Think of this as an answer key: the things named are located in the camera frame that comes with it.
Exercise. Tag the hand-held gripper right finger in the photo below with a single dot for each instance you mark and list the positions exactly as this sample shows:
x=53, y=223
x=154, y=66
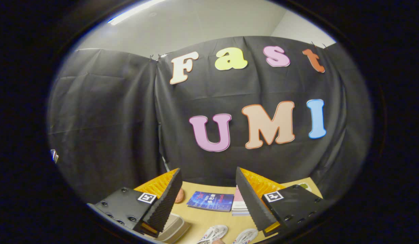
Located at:
x=252, y=200

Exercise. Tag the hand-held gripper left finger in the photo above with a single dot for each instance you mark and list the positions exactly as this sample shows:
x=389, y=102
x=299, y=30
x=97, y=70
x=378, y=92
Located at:
x=165, y=200

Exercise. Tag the beige storage box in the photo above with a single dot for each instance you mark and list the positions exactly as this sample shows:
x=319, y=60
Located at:
x=175, y=228

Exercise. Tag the white shoe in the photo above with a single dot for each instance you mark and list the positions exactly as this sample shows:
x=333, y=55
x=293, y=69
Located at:
x=246, y=235
x=214, y=233

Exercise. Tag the stack of pink white books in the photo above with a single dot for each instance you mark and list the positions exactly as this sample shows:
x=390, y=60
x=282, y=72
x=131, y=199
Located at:
x=239, y=206

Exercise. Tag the blue booklet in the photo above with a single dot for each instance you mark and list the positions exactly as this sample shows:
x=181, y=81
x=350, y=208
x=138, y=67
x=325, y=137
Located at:
x=209, y=200

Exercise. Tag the green object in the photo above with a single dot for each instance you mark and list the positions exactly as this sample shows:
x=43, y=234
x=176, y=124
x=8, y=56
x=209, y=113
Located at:
x=304, y=186

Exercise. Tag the black backdrop cloth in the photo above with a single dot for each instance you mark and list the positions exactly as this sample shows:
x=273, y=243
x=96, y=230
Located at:
x=111, y=118

